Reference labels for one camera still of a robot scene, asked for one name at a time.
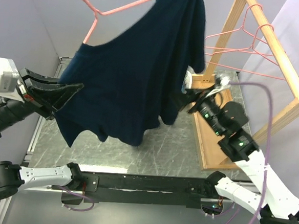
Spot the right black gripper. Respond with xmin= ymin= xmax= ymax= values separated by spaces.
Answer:
xmin=164 ymin=82 xmax=227 ymax=137

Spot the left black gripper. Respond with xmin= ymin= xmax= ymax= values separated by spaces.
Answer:
xmin=0 ymin=64 xmax=87 ymax=144

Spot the navy blue t shirt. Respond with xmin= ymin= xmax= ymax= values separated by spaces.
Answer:
xmin=55 ymin=0 xmax=206 ymax=146

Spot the pink wire hanger front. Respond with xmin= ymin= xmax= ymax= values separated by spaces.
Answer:
xmin=82 ymin=0 xmax=152 ymax=44

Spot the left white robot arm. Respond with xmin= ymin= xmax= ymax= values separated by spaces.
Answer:
xmin=0 ymin=69 xmax=84 ymax=200

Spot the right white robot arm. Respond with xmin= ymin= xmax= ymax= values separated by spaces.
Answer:
xmin=172 ymin=89 xmax=299 ymax=224

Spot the white plastic basket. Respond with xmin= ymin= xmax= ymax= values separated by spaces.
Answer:
xmin=181 ymin=66 xmax=194 ymax=94

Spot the wooden clothes rack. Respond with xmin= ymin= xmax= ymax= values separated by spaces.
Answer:
xmin=192 ymin=0 xmax=299 ymax=171

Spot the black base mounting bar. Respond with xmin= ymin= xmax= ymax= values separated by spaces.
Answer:
xmin=65 ymin=171 xmax=220 ymax=209

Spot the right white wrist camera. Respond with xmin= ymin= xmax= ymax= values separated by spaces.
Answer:
xmin=206 ymin=74 xmax=231 ymax=98

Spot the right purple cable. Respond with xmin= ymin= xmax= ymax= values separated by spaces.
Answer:
xmin=212 ymin=80 xmax=275 ymax=224

